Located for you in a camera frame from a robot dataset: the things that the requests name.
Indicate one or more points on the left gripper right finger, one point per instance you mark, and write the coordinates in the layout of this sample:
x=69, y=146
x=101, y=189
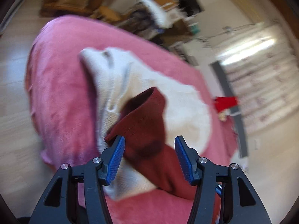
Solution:
x=240, y=202

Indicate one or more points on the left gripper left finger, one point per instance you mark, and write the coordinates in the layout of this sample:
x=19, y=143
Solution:
x=75, y=193

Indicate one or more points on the dark red fleece jacket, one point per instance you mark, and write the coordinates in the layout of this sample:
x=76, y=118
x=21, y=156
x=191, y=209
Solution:
x=141, y=124

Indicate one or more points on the grey white headboard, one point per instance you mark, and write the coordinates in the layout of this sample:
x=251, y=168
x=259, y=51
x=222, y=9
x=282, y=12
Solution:
x=234, y=111

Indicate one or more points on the beige plush toy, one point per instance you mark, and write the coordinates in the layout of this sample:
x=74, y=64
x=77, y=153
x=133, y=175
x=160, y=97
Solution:
x=222, y=116

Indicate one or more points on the bright red garment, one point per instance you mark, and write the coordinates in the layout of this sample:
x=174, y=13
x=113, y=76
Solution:
x=224, y=103

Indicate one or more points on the pink bed blanket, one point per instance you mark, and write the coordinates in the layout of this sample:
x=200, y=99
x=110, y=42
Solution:
x=63, y=99

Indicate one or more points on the cream folded blanket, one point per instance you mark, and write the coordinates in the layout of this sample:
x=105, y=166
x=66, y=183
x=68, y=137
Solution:
x=118, y=77

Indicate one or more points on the teal box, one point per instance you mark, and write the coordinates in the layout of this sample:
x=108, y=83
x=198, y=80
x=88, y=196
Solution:
x=194, y=28

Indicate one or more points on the wooden desk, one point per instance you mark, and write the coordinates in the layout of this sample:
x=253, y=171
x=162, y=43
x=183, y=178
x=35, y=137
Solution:
x=154, y=17

